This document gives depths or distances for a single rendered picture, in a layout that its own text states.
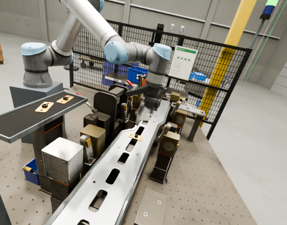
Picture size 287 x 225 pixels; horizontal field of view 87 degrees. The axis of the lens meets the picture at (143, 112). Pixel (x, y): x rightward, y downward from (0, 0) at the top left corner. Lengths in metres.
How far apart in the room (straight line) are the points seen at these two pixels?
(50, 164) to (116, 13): 9.86
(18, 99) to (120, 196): 0.82
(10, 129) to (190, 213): 0.89
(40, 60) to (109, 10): 9.35
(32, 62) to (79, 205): 0.78
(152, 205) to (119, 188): 0.13
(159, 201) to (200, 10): 10.31
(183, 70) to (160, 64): 1.06
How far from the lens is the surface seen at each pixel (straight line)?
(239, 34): 1.74
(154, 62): 0.63
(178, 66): 1.68
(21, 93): 1.11
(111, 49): 0.57
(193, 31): 10.42
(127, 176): 0.64
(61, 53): 1.08
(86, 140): 0.63
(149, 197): 0.57
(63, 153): 0.56
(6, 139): 0.58
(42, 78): 1.08
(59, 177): 0.62
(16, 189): 1.05
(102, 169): 0.65
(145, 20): 10.05
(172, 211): 0.97
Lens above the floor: 1.49
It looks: 27 degrees down
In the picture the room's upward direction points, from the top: 12 degrees clockwise
